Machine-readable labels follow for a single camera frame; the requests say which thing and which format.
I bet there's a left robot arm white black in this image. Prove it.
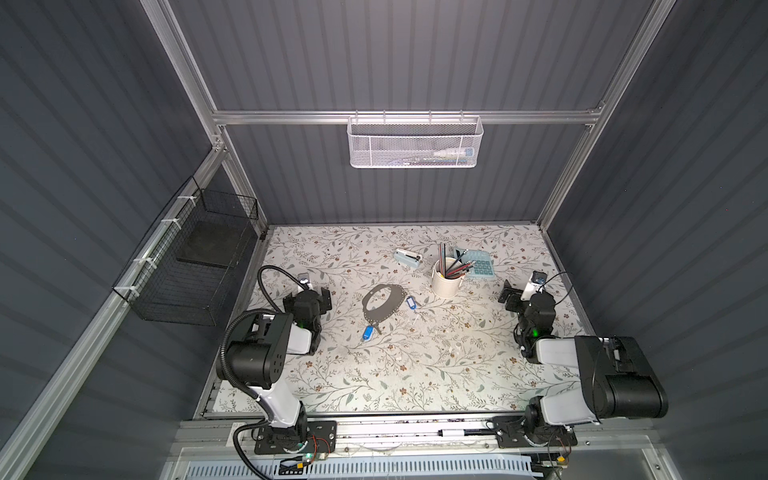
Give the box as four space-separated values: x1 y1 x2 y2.
216 288 337 455

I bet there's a white wire mesh basket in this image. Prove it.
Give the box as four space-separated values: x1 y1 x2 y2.
346 116 484 169

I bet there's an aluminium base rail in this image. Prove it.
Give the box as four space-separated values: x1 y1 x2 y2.
173 413 655 463

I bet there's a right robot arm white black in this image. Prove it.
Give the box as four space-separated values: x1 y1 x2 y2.
491 272 669 448

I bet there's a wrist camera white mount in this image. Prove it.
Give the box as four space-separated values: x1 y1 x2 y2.
521 270 548 301
297 272 313 289

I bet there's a glue tube in basket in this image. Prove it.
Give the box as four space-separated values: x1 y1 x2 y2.
413 147 476 164

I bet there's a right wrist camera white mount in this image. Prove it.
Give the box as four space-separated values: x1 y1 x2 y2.
521 270 548 301

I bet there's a white pencil cup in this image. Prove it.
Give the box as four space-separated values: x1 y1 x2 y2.
431 262 463 299

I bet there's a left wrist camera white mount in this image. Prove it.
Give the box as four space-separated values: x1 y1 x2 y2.
297 272 313 289

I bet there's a black wire basket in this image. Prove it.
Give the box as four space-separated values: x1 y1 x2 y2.
113 180 259 327

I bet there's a light blue stapler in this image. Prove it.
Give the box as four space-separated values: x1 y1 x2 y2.
393 249 422 268

